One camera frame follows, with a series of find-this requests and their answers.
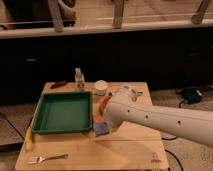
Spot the blue sponge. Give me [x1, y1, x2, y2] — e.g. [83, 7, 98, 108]
[93, 122, 109, 136]

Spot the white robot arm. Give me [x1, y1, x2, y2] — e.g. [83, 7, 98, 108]
[103, 85, 213, 147]

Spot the green plastic tray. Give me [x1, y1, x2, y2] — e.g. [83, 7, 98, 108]
[32, 92, 92, 134]

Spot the white cup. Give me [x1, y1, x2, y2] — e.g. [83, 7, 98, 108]
[94, 80, 108, 96]

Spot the orange terracotta bowl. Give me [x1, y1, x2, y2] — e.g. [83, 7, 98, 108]
[99, 93, 112, 113]

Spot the clear glass bottle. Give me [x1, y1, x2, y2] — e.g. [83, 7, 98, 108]
[75, 68, 85, 90]

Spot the small orange fruit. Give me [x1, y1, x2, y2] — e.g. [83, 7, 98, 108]
[93, 115, 102, 123]

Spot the dark red sausage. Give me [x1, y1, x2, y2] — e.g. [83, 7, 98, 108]
[50, 81, 67, 89]

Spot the blue black box device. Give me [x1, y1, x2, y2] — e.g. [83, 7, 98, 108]
[177, 88, 202, 104]

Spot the silver metal fork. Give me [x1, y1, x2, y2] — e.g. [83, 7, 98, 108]
[27, 154, 69, 164]

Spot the black power cable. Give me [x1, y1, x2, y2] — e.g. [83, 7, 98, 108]
[161, 99, 188, 171]

